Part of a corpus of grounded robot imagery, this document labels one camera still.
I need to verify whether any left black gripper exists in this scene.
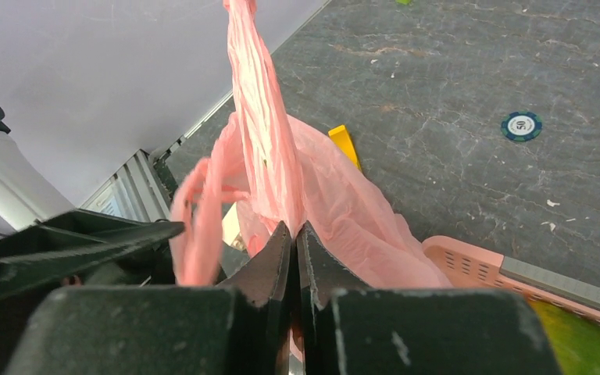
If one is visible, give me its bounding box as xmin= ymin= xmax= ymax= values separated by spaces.
xmin=0 ymin=209 xmax=184 ymax=373

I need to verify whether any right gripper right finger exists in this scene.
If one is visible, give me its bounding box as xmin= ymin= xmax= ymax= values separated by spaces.
xmin=296 ymin=222 xmax=370 ymax=374

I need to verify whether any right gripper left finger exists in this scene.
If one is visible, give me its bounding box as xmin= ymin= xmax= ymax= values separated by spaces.
xmin=221 ymin=222 xmax=295 ymax=374

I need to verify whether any pink plastic bag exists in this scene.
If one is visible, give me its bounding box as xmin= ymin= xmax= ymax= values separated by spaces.
xmin=170 ymin=1 xmax=450 ymax=288

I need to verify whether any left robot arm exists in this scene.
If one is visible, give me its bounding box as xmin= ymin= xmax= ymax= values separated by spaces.
xmin=0 ymin=107 xmax=183 ymax=373

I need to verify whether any orange green fake mango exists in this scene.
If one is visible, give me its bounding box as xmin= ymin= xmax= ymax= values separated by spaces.
xmin=528 ymin=300 xmax=600 ymax=375

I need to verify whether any white toy brick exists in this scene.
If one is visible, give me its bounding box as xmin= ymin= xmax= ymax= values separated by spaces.
xmin=222 ymin=203 xmax=247 ymax=252

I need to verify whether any yellow orange toy brick vehicle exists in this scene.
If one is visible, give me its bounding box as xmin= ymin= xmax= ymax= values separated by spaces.
xmin=328 ymin=124 xmax=362 ymax=170

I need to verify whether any pink plastic basket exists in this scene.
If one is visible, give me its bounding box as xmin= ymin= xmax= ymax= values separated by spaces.
xmin=422 ymin=236 xmax=600 ymax=324

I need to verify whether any blue poker chip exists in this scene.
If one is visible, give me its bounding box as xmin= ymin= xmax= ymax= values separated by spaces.
xmin=501 ymin=112 xmax=543 ymax=142

